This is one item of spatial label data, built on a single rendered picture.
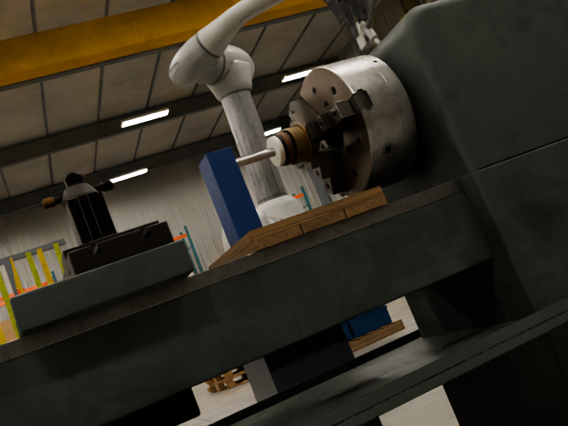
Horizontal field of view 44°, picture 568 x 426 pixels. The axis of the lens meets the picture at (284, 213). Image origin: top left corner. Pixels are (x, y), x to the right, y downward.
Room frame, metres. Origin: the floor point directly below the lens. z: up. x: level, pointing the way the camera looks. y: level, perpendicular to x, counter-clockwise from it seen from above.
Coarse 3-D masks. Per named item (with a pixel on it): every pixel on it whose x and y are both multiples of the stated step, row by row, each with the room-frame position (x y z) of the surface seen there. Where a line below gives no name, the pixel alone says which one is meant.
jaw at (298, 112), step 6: (294, 102) 1.66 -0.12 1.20; (300, 102) 1.66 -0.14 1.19; (306, 102) 1.66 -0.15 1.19; (294, 108) 1.65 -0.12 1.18; (300, 108) 1.65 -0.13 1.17; (306, 108) 1.65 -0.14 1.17; (312, 108) 1.65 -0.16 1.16; (294, 114) 1.63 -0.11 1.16; (300, 114) 1.63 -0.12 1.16; (306, 114) 1.63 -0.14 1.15; (312, 114) 1.63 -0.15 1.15; (318, 114) 1.63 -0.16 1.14; (294, 120) 1.63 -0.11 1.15; (300, 120) 1.61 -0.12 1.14; (306, 120) 1.61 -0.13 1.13; (312, 120) 1.62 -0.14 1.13
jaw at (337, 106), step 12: (360, 96) 1.49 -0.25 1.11; (336, 108) 1.48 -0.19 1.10; (348, 108) 1.49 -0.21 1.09; (360, 108) 1.48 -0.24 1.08; (324, 120) 1.51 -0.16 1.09; (336, 120) 1.50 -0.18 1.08; (348, 120) 1.51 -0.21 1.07; (312, 132) 1.53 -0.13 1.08; (324, 132) 1.52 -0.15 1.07; (336, 132) 1.55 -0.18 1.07
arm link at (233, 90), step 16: (240, 64) 2.22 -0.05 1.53; (224, 80) 2.20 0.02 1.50; (240, 80) 2.21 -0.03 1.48; (224, 96) 2.23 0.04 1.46; (240, 96) 2.22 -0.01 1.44; (240, 112) 2.22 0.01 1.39; (256, 112) 2.26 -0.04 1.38; (240, 128) 2.23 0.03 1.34; (256, 128) 2.23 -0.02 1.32; (240, 144) 2.24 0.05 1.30; (256, 144) 2.23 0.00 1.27; (256, 176) 2.23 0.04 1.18; (272, 176) 2.24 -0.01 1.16; (256, 192) 2.25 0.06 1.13; (272, 192) 2.23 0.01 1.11; (272, 208) 2.21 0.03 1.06; (288, 208) 2.21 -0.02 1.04
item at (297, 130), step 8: (288, 128) 1.55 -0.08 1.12; (296, 128) 1.55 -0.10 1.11; (304, 128) 1.55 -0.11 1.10; (280, 136) 1.53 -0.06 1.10; (288, 136) 1.54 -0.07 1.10; (296, 136) 1.54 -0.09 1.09; (304, 136) 1.54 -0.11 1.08; (288, 144) 1.53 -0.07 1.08; (296, 144) 1.53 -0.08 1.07; (304, 144) 1.54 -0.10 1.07; (312, 144) 1.55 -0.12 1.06; (288, 152) 1.53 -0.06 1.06; (296, 152) 1.55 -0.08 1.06; (304, 152) 1.55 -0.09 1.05; (312, 152) 1.56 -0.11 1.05; (288, 160) 1.55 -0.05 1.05; (296, 160) 1.56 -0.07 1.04; (304, 160) 1.57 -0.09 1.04
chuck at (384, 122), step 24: (312, 72) 1.59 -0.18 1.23; (336, 72) 1.51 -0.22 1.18; (360, 72) 1.51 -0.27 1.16; (312, 96) 1.63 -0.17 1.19; (336, 96) 1.54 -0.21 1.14; (384, 96) 1.50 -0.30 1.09; (360, 120) 1.49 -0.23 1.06; (384, 120) 1.49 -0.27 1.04; (336, 144) 1.66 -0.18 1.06; (360, 144) 1.53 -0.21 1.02; (384, 144) 1.51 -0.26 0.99; (360, 168) 1.56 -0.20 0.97; (384, 168) 1.55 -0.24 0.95; (360, 192) 1.60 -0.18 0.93
